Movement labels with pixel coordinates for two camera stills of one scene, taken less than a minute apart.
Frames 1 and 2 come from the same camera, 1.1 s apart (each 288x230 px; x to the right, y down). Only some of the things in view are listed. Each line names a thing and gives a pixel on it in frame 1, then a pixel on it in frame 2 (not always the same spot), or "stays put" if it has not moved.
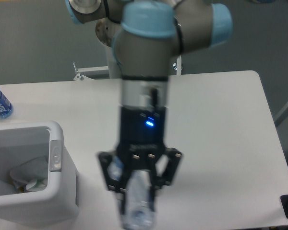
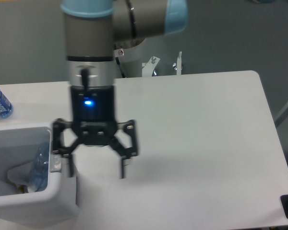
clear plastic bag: [31, 176] stays put
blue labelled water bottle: [0, 106] stays put
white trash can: [14, 144] stays put
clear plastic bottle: [139, 212] to [39, 180]
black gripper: [141, 145] to [93, 113]
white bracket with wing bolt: [178, 66] stays put
